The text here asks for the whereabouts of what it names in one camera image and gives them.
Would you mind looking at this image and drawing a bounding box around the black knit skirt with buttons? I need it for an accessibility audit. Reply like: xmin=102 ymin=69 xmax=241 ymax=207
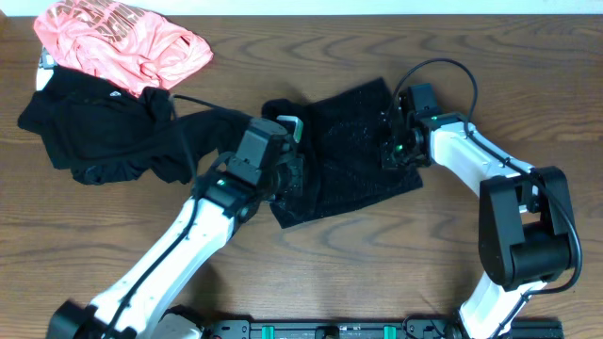
xmin=261 ymin=78 xmax=423 ymax=229

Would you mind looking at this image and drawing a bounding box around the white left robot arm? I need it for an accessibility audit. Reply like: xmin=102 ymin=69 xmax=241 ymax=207
xmin=46 ymin=153 xmax=304 ymax=338

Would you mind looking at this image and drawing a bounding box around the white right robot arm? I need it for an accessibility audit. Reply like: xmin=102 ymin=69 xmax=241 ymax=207
xmin=382 ymin=110 xmax=583 ymax=338

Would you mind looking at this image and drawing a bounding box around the black t-shirt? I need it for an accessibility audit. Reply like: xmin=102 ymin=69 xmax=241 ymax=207
xmin=18 ymin=66 xmax=251 ymax=186

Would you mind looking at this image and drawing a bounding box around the pink t-shirt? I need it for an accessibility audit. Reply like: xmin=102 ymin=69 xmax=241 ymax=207
xmin=33 ymin=0 xmax=214 ymax=97

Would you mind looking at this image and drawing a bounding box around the white garment under pile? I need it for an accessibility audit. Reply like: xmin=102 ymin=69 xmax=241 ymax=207
xmin=36 ymin=48 xmax=57 ymax=90

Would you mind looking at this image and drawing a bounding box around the black mounting rail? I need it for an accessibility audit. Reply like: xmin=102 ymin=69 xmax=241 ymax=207
xmin=206 ymin=315 xmax=566 ymax=339

